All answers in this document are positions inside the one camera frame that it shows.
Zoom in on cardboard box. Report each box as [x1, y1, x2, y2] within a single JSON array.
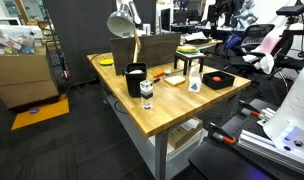
[[167, 117, 204, 150]]

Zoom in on wooden cabinet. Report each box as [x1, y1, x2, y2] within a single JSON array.
[[0, 44, 61, 109]]

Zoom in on yellow sponge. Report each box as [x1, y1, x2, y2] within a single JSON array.
[[178, 45, 197, 52]]

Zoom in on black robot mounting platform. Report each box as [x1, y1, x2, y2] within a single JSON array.
[[187, 98, 304, 180]]

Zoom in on yellow disc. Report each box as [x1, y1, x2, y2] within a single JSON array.
[[98, 58, 115, 66]]

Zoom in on grey metal desk frame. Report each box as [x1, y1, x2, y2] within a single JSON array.
[[100, 78, 241, 180]]

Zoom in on orange handled tool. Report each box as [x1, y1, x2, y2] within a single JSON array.
[[153, 70, 167, 84]]

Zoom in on white cloth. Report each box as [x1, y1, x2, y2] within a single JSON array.
[[242, 53, 276, 75]]

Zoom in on aluminium extrusion bar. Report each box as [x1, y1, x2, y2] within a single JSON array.
[[236, 129, 304, 178]]

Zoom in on orange handled clamp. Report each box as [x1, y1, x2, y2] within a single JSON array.
[[238, 99, 276, 121], [206, 121, 237, 146]]

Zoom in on black keyboard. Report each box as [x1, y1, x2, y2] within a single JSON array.
[[49, 49, 62, 68]]

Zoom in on white storage box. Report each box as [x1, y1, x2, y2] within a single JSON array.
[[166, 128, 209, 163]]

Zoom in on clear plastic storage bin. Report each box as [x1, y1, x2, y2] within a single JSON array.
[[0, 24, 37, 56]]

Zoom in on pink cloth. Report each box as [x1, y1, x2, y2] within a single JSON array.
[[255, 34, 284, 56]]

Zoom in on orange floor mat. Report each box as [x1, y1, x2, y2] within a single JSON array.
[[10, 94, 71, 131]]

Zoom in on blue backpack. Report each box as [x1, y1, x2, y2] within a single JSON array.
[[223, 33, 243, 53]]

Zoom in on black mesh office chair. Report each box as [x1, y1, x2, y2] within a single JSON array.
[[225, 23, 276, 79]]

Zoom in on black box with red light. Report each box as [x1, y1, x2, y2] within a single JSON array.
[[201, 70, 236, 91]]

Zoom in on white paper sheets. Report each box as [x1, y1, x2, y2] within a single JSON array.
[[184, 31, 208, 42]]

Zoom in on black trash bin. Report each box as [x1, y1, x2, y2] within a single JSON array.
[[125, 62, 148, 99]]

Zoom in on grey desk lamp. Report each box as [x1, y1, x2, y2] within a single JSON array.
[[106, 0, 143, 65]]

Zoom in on clear glass mill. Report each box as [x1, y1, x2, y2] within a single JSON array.
[[139, 79, 154, 110]]

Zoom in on dark partition panel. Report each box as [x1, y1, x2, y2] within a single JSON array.
[[42, 0, 158, 86]]

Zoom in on white carton box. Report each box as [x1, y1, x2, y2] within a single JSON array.
[[187, 66, 203, 94]]

